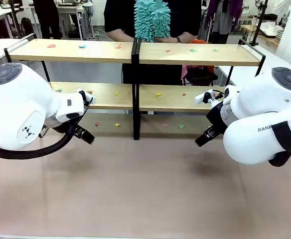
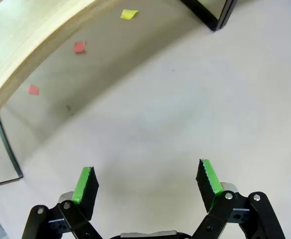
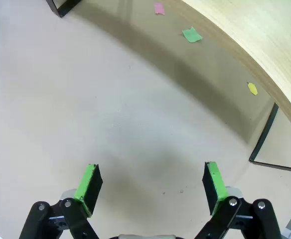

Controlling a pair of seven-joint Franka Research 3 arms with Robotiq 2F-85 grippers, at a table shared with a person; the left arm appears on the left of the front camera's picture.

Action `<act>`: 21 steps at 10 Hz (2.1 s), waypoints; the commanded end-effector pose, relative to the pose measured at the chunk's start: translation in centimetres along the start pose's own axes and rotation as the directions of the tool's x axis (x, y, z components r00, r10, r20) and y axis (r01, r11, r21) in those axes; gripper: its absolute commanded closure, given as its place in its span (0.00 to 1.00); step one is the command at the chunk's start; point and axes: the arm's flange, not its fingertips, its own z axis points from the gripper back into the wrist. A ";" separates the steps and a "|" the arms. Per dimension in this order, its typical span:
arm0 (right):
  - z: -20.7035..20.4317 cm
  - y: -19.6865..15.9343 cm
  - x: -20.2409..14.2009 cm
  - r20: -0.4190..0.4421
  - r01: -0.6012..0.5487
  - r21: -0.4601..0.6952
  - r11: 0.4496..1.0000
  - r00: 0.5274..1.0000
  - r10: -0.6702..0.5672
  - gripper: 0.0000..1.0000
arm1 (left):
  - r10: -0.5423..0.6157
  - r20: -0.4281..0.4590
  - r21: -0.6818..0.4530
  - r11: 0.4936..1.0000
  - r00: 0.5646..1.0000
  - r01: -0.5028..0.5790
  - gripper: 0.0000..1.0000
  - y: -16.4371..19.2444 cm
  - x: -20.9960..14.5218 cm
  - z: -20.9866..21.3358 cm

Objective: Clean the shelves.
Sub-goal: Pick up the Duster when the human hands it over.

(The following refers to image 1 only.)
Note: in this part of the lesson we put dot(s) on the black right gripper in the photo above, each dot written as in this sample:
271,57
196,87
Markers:
216,117

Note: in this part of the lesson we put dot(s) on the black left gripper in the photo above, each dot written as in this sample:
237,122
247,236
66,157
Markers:
59,127

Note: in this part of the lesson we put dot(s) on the teal chenille duster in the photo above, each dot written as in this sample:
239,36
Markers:
151,20

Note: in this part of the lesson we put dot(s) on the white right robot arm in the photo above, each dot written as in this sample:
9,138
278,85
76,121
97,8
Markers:
255,104

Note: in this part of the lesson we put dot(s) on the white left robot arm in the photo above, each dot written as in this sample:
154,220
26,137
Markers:
16,104

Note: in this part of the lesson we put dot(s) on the person right forearm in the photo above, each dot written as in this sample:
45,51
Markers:
119,35

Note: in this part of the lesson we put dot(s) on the person left forearm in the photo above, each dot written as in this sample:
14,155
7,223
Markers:
188,37

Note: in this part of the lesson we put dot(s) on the person left hand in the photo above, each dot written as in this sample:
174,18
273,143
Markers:
166,40

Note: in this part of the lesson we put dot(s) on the pink paper scrap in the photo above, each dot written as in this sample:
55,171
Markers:
165,125

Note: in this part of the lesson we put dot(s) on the teal paper scrap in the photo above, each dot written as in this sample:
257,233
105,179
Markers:
58,90
82,46

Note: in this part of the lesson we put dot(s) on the orange and black chair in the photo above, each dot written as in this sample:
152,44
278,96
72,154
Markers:
200,74

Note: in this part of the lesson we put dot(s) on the wood and black metal shelf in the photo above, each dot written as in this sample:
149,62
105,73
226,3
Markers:
197,56
73,51

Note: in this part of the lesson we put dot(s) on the black wristwatch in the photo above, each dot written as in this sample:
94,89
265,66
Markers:
178,40

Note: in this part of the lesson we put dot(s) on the wooden desk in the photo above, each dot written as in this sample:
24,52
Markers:
267,40

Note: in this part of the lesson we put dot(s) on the bystander in black clothes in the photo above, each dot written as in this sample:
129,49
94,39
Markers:
47,20

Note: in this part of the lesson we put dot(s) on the purple and grey garments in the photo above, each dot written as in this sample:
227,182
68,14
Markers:
222,15

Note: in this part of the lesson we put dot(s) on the person torso black shirt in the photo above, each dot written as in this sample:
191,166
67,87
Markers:
120,15

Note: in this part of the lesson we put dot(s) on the stack of white trays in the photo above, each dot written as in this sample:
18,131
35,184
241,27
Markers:
272,30

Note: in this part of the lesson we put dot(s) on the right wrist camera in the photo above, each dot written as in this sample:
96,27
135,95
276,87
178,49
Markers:
202,97

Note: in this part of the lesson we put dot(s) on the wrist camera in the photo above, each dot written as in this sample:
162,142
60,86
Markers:
83,94
202,97

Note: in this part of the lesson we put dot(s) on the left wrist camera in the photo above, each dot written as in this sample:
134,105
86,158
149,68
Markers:
83,94

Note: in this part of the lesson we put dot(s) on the black camera stand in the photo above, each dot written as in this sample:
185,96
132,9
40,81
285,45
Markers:
256,32

